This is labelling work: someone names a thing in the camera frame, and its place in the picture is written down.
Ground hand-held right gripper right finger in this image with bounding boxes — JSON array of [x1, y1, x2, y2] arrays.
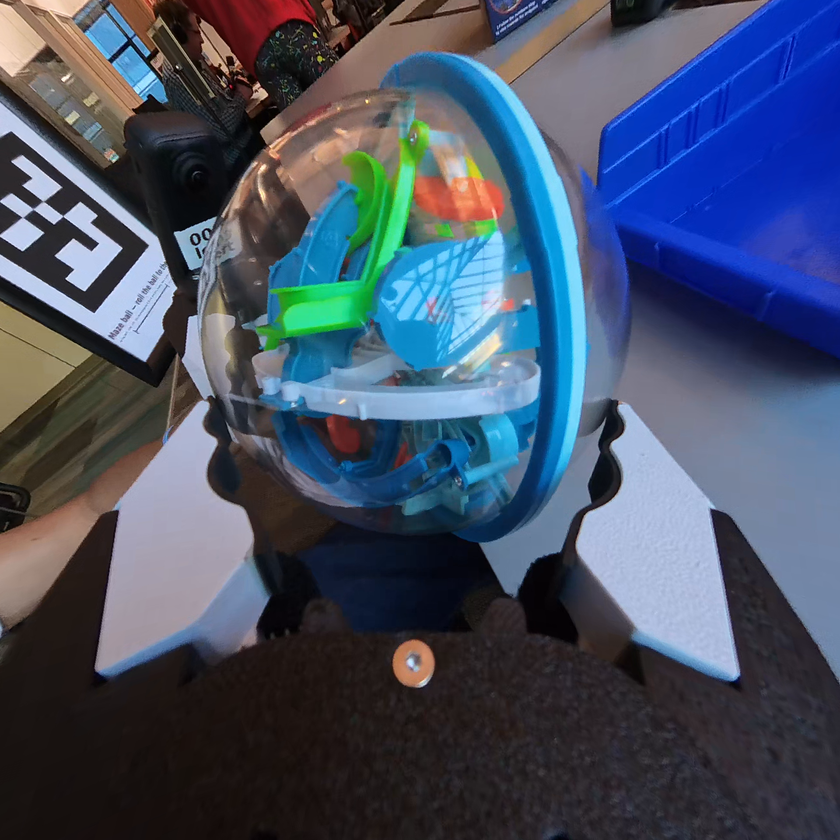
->
[[560, 401, 742, 681]]

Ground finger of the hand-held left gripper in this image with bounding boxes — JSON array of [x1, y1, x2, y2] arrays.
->
[[176, 312, 265, 399]]

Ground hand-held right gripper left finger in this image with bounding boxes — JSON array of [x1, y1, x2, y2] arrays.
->
[[94, 399, 278, 677]]

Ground clear plastic maze ball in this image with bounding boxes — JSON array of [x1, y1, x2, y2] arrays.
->
[[196, 52, 632, 543]]

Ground person's left forearm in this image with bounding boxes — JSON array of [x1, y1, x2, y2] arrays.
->
[[0, 436, 166, 616]]

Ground black framed printed sign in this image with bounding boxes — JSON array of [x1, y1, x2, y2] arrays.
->
[[0, 84, 182, 389]]

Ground person's blue jeans leg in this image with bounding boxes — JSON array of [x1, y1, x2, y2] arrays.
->
[[298, 525, 508, 635]]

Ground dark blue printed box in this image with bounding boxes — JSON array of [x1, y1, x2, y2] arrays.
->
[[483, 0, 560, 44]]

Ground blue plastic bin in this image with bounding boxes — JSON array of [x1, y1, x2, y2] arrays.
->
[[595, 0, 840, 360]]

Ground small black device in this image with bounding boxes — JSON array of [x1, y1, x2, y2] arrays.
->
[[609, 0, 678, 28]]

